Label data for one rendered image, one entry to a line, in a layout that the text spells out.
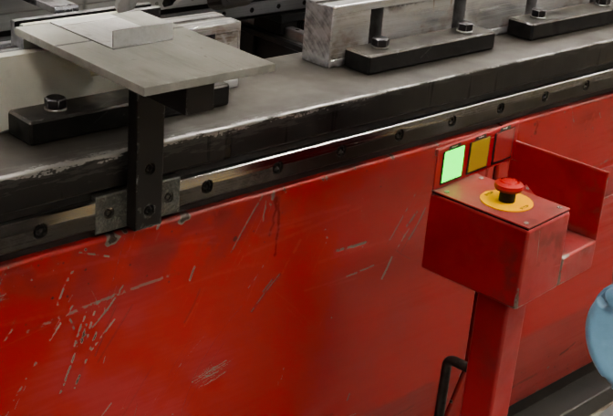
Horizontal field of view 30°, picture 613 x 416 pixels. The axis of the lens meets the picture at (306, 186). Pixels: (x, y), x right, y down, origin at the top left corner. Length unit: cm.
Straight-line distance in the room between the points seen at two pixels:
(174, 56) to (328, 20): 46
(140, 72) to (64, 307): 33
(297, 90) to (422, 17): 33
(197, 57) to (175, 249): 29
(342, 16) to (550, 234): 46
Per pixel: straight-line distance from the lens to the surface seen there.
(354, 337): 181
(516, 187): 154
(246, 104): 155
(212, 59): 130
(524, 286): 154
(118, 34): 132
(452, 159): 158
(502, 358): 169
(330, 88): 164
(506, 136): 168
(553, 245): 157
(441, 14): 190
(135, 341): 150
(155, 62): 128
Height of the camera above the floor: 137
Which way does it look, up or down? 23 degrees down
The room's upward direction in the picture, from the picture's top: 5 degrees clockwise
